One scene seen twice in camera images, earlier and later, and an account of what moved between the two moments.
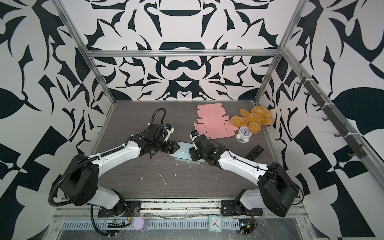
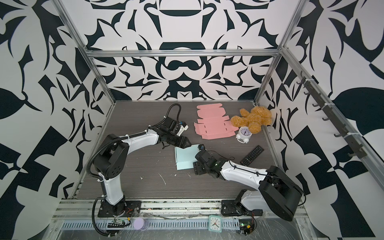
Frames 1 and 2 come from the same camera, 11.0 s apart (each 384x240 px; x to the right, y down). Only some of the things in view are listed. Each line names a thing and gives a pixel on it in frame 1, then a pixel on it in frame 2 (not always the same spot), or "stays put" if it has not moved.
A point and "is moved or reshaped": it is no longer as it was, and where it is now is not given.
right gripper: [192, 151] -> [197, 168]
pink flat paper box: [213, 124] stays put
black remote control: [254, 153] stays put
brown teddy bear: [258, 116] stays put
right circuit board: [247, 226] stays put
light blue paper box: [183, 153] is moved or reshaped
